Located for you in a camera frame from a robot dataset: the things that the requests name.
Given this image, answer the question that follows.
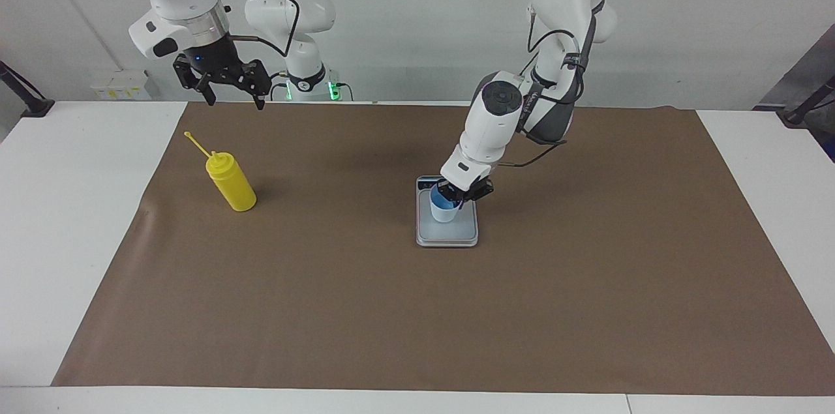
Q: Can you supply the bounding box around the brown table mat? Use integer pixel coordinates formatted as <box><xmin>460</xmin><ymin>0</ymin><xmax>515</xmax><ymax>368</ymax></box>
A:
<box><xmin>52</xmin><ymin>101</ymin><xmax>835</xmax><ymax>396</ymax></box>

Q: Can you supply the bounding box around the yellow squeeze seasoning bottle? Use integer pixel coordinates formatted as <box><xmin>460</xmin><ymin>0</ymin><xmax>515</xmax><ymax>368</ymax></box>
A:
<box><xmin>184</xmin><ymin>132</ymin><xmax>257</xmax><ymax>212</ymax></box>

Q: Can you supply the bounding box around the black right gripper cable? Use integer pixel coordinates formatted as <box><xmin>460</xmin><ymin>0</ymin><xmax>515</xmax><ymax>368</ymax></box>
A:
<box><xmin>225</xmin><ymin>0</ymin><xmax>301</xmax><ymax>57</ymax></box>

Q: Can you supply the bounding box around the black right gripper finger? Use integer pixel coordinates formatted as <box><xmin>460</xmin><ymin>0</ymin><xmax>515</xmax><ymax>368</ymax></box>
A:
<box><xmin>172</xmin><ymin>54</ymin><xmax>218</xmax><ymax>107</ymax></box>
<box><xmin>241</xmin><ymin>60</ymin><xmax>272</xmax><ymax>111</ymax></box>

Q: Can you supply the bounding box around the white wall outlet box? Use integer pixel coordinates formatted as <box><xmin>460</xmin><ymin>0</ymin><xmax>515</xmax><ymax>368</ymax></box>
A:
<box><xmin>90</xmin><ymin>70</ymin><xmax>152</xmax><ymax>100</ymax></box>

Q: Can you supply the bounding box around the light blue plastic cup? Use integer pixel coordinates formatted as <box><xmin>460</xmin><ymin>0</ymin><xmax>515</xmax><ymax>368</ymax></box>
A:
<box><xmin>429</xmin><ymin>185</ymin><xmax>465</xmax><ymax>224</ymax></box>

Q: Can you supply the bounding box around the silver digital kitchen scale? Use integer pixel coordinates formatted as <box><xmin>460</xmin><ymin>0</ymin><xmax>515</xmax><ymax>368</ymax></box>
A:
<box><xmin>416</xmin><ymin>175</ymin><xmax>479</xmax><ymax>248</ymax></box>

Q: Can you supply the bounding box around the black clamp stand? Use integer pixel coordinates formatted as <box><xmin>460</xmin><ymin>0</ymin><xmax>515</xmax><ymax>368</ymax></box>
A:
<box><xmin>0</xmin><ymin>61</ymin><xmax>55</xmax><ymax>118</ymax></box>
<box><xmin>776</xmin><ymin>75</ymin><xmax>835</xmax><ymax>126</ymax></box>

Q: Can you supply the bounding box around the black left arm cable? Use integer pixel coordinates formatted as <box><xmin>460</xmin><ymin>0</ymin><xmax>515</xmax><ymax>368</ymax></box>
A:
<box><xmin>496</xmin><ymin>7</ymin><xmax>598</xmax><ymax>168</ymax></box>

